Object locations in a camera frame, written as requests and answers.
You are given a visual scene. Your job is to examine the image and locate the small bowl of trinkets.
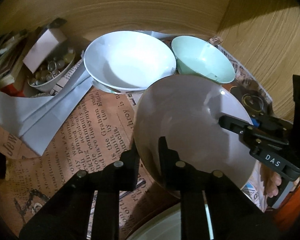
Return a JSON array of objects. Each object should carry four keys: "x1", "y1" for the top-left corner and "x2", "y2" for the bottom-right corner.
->
[{"x1": 27, "y1": 47, "x2": 77, "y2": 93}]

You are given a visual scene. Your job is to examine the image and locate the dark bronze ornament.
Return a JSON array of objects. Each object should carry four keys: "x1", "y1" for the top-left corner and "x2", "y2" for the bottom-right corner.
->
[{"x1": 46, "y1": 17, "x2": 67, "y2": 30}]

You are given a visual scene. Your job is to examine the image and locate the orange clothing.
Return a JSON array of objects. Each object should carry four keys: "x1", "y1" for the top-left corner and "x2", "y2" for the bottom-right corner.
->
[{"x1": 272, "y1": 175, "x2": 300, "y2": 233}]

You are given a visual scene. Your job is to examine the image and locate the person's right hand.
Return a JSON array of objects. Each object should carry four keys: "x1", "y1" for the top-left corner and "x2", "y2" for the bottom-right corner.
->
[{"x1": 266, "y1": 172, "x2": 282, "y2": 198}]

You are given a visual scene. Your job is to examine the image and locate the white bowl with dark dots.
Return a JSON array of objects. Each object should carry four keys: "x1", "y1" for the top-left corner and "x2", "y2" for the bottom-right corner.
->
[{"x1": 83, "y1": 31, "x2": 177, "y2": 94}]

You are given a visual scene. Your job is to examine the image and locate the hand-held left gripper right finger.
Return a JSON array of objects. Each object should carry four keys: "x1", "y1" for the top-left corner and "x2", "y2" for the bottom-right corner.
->
[{"x1": 158, "y1": 136, "x2": 273, "y2": 240}]

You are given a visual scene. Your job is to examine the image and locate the newspaper print mat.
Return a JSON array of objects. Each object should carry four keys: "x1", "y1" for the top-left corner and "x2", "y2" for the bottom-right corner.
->
[{"x1": 0, "y1": 36, "x2": 274, "y2": 240}]

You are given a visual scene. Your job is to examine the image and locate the stack of newspapers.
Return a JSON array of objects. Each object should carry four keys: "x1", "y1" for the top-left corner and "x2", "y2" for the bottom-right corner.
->
[{"x1": 0, "y1": 29, "x2": 38, "y2": 90}]

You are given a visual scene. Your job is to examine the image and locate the mint green plate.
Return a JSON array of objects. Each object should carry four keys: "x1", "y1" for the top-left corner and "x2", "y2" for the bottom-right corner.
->
[{"x1": 126, "y1": 201, "x2": 213, "y2": 240}]

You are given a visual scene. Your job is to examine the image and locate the red packet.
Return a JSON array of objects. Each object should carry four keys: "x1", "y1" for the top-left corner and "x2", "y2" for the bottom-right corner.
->
[{"x1": 1, "y1": 82, "x2": 24, "y2": 98}]

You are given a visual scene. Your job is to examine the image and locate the mint green bowl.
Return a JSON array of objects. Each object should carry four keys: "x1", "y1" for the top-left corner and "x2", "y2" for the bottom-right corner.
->
[{"x1": 171, "y1": 36, "x2": 235, "y2": 84}]

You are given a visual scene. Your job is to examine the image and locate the white card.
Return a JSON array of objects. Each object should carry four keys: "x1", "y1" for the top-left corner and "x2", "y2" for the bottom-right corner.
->
[{"x1": 22, "y1": 29, "x2": 67, "y2": 73}]

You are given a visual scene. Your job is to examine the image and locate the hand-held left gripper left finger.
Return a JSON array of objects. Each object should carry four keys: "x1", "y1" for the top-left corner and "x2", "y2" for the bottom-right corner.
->
[{"x1": 19, "y1": 142, "x2": 140, "y2": 240}]

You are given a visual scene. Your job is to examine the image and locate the grey bowl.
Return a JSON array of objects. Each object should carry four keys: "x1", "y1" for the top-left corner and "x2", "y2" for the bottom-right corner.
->
[{"x1": 134, "y1": 75, "x2": 256, "y2": 198}]

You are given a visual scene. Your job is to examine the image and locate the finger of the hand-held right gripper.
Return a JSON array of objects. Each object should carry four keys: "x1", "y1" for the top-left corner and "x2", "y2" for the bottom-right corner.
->
[
  {"x1": 219, "y1": 114, "x2": 290, "y2": 146},
  {"x1": 252, "y1": 116, "x2": 293, "y2": 133}
]

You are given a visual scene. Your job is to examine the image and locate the white paper sheet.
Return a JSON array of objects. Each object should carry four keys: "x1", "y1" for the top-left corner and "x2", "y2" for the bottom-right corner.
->
[{"x1": 0, "y1": 62, "x2": 95, "y2": 155}]

